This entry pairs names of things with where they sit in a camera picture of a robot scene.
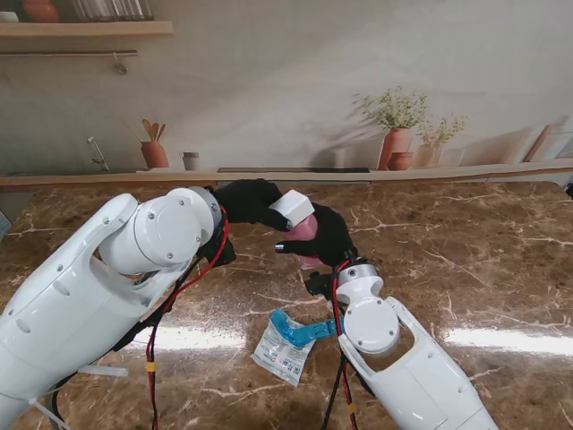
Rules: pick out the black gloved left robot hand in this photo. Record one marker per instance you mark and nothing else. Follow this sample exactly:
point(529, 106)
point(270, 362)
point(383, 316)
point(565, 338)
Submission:
point(250, 203)

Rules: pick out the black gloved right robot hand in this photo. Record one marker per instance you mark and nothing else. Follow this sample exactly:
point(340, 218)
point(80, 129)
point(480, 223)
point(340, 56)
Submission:
point(329, 244)

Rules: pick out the clear bottle with pink seasoning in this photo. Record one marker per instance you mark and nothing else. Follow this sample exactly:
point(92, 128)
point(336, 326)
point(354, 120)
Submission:
point(304, 233)

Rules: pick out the white square bottle cap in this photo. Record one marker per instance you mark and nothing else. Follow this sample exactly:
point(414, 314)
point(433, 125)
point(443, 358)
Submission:
point(292, 207)

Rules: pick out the blue plastic bag clip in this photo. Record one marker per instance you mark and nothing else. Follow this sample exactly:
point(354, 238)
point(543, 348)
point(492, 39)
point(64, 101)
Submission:
point(313, 331)

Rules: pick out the white blue seasoning refill bag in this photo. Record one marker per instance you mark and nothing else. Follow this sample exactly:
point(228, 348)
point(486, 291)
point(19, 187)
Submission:
point(282, 354)

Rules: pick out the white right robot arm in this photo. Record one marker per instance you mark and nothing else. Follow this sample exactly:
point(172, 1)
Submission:
point(394, 354)

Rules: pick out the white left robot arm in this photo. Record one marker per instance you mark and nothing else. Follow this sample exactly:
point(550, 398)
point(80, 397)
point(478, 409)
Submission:
point(98, 286)

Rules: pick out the printed kitchen backdrop banner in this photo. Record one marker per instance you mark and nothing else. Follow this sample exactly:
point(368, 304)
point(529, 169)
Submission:
point(286, 89)

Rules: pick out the black object at table edge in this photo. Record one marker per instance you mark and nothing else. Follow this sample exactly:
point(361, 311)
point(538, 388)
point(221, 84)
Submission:
point(569, 188)

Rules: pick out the grey blue board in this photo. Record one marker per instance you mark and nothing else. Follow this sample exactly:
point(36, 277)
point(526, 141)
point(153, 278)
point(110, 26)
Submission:
point(2, 224)

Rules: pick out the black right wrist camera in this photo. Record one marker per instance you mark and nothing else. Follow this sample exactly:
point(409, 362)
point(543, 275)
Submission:
point(318, 284)

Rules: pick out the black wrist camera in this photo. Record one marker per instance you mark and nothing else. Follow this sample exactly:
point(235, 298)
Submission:
point(224, 253)
point(318, 284)

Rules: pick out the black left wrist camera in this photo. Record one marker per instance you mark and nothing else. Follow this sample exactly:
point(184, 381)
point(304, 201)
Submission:
point(224, 253)

